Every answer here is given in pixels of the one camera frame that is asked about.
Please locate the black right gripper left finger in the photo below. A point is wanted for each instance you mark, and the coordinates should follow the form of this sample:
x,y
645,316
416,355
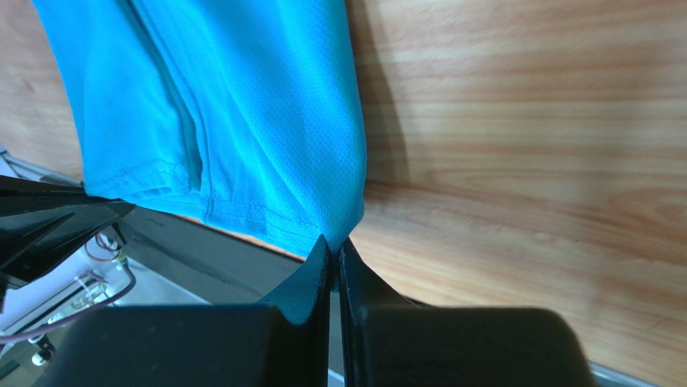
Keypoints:
x,y
281,340

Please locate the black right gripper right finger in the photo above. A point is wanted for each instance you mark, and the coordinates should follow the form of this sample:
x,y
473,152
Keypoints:
x,y
391,341

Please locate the teal t shirt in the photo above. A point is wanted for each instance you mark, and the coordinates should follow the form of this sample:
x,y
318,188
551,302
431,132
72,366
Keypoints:
x,y
243,114

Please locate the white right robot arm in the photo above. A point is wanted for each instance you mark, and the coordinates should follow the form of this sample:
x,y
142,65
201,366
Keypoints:
x,y
43,224

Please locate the small electronics board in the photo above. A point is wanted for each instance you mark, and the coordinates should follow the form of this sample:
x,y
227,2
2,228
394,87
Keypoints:
x,y
106,280

